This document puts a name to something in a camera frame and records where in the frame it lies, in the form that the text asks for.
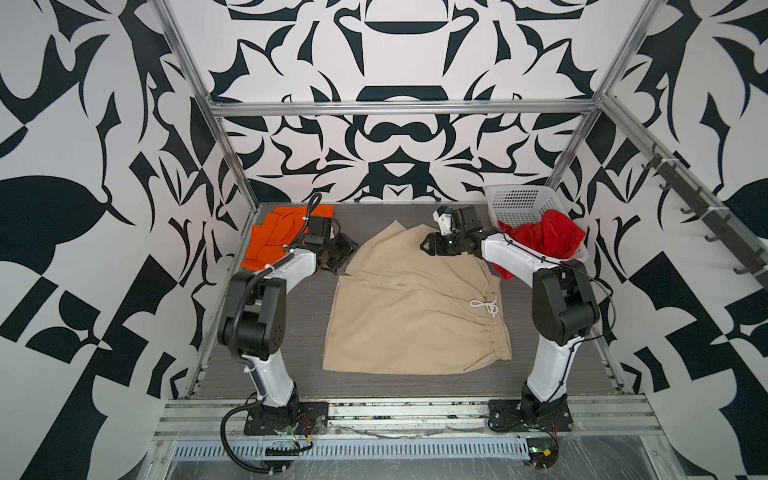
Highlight orange shorts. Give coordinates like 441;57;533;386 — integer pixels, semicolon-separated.
240;206;309;272

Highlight beige shorts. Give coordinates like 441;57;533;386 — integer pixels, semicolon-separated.
322;221;512;375

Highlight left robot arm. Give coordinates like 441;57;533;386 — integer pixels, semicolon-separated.
217;206;357;433

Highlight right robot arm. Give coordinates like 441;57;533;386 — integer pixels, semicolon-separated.
420;206;600;432

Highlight red shorts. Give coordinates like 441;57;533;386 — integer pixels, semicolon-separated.
496;210;587;260

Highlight white laundry basket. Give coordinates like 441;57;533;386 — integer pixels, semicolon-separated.
485;185;588;262

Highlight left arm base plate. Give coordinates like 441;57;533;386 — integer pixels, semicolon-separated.
244;401;329;436

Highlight black corrugated cable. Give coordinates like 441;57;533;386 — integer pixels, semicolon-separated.
218;401;314;475

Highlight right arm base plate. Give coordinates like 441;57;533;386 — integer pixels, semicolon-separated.
488;396;573;433

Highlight white slotted cable duct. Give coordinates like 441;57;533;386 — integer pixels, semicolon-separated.
170;436;532;463

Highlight aluminium frame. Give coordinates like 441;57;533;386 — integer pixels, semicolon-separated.
146;0;768;480

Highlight wall hook rail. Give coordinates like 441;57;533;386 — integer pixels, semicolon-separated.
643;142;767;290

